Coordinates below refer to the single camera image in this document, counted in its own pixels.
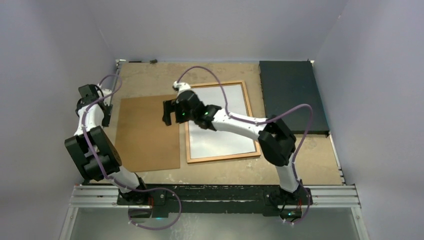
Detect brown backing board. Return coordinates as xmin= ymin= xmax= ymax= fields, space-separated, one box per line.
xmin=114 ymin=95 xmax=180 ymax=172

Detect wooden picture frame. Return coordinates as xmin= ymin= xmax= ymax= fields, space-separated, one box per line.
xmin=184 ymin=80 xmax=262 ymax=165

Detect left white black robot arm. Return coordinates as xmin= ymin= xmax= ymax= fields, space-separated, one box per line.
xmin=64 ymin=84 xmax=149 ymax=205

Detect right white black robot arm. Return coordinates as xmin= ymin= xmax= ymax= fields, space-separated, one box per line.
xmin=162 ymin=90 xmax=301 ymax=204

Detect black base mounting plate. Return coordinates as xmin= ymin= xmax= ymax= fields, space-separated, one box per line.
xmin=117 ymin=184 xmax=313 ymax=219

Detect dark rectangular box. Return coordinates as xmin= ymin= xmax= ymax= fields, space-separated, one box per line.
xmin=258 ymin=60 xmax=330 ymax=135

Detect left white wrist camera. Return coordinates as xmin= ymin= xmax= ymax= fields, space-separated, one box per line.
xmin=97 ymin=88 xmax=112 ymax=106

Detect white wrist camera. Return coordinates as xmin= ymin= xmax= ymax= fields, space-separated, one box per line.
xmin=97 ymin=88 xmax=112 ymax=106
xmin=172 ymin=81 xmax=192 ymax=96

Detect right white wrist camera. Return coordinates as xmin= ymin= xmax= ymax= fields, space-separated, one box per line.
xmin=172 ymin=81 xmax=192 ymax=96

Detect aluminium rail beam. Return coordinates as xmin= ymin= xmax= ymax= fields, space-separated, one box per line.
xmin=69 ymin=184 xmax=361 ymax=208

